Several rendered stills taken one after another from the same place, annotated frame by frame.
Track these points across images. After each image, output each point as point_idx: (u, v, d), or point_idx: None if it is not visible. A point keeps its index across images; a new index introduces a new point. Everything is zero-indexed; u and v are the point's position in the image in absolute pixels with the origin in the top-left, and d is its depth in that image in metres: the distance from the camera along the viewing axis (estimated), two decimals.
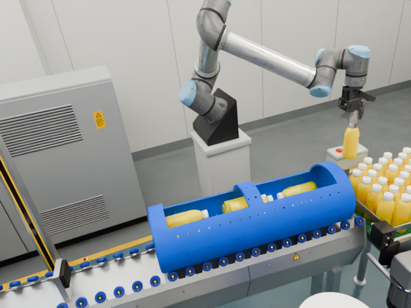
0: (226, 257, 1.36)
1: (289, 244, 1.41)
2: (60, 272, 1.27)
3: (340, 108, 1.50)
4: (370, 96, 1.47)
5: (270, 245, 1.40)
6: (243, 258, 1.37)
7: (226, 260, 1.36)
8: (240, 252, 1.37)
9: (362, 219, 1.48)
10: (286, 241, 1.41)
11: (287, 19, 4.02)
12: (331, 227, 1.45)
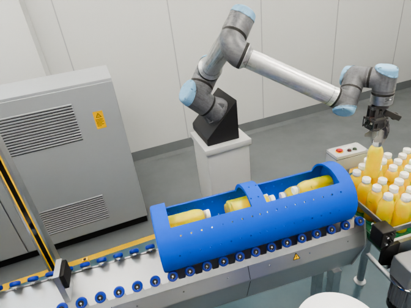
0: (227, 259, 1.36)
1: (288, 245, 1.41)
2: (60, 272, 1.27)
3: (365, 127, 1.46)
4: (396, 115, 1.43)
5: (271, 245, 1.40)
6: (241, 260, 1.37)
7: (226, 261, 1.36)
8: (241, 253, 1.37)
9: (362, 219, 1.48)
10: (287, 241, 1.41)
11: (287, 19, 4.02)
12: (332, 227, 1.45)
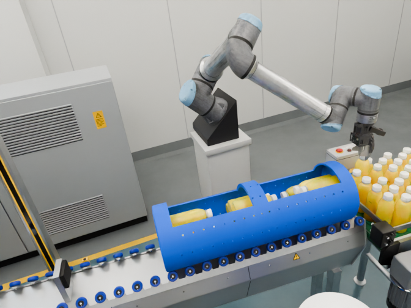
0: (228, 261, 1.36)
1: (287, 245, 1.41)
2: (60, 272, 1.27)
3: (352, 142, 1.58)
4: (380, 132, 1.54)
5: (271, 245, 1.40)
6: (240, 260, 1.37)
7: (225, 263, 1.36)
8: (242, 253, 1.37)
9: (362, 219, 1.48)
10: (287, 241, 1.41)
11: (287, 19, 4.02)
12: (333, 227, 1.45)
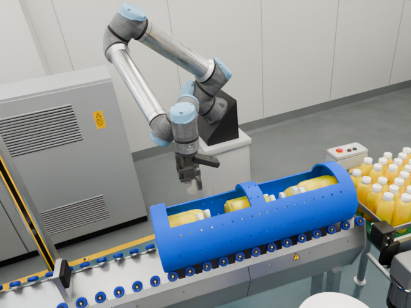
0: (227, 259, 1.36)
1: (288, 245, 1.41)
2: (60, 272, 1.27)
3: (178, 175, 1.23)
4: (211, 162, 1.20)
5: (271, 245, 1.40)
6: (241, 260, 1.37)
7: (226, 261, 1.36)
8: (241, 253, 1.37)
9: (362, 219, 1.48)
10: (287, 241, 1.41)
11: (287, 19, 4.02)
12: (332, 227, 1.45)
